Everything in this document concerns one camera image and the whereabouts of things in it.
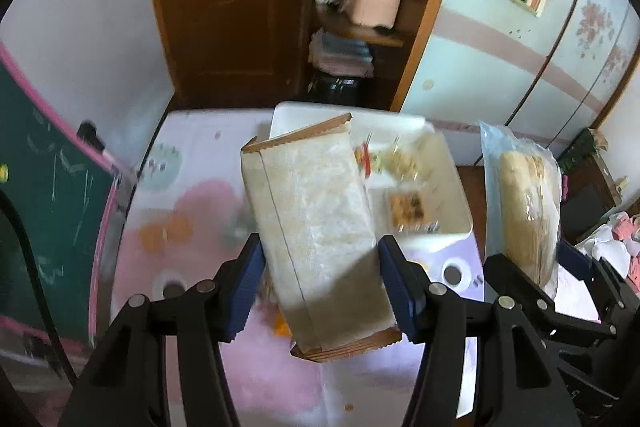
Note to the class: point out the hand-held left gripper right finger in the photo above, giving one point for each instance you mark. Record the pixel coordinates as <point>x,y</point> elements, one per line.
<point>400,287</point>

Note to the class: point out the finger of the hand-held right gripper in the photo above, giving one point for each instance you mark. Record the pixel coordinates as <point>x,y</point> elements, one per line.
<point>575,257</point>
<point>500,269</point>

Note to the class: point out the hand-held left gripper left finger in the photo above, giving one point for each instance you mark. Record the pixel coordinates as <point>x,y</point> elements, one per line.
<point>245,292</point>

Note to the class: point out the clear bread bag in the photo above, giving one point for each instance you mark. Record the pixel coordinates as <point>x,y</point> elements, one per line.
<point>520,207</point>

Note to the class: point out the clear biscuit packet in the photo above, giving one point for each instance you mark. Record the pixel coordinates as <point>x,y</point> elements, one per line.
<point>407,209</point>

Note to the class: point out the white plastic storage bin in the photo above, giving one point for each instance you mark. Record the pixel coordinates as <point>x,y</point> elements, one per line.
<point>440,187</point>

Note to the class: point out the kraft paper snack bag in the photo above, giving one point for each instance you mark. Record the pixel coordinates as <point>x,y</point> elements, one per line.
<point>315,217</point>

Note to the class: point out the pink white bedding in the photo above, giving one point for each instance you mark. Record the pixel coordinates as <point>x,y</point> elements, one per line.
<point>620,242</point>

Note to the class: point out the dark wooden cabinet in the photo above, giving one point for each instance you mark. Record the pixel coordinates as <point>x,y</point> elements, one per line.
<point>590,197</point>

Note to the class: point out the cartoon printed tablecloth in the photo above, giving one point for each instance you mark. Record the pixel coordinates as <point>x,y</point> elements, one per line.
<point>200,187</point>

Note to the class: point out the pink easel rod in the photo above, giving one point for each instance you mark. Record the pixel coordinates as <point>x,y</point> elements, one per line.
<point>107,152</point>

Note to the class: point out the floral wardrobe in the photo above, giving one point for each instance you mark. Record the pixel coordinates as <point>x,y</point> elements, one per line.
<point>500,72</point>

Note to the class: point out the black appliance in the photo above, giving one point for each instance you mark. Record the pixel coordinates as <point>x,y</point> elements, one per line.
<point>335,89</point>

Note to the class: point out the folded towels stack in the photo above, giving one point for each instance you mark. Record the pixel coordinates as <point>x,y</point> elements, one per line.
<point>340,57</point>

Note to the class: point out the yellow smiley magnet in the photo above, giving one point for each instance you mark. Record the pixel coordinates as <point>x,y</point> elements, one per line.
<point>2,172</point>

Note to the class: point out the wooden corner shelf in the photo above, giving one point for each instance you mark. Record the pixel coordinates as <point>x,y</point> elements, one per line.
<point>425,7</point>

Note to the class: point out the brown wooden door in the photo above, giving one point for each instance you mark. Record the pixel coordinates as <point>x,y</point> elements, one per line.
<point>225,7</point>

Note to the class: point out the green chalkboard pink frame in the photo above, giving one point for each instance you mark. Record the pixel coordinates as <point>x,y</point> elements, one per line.
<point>50,207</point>

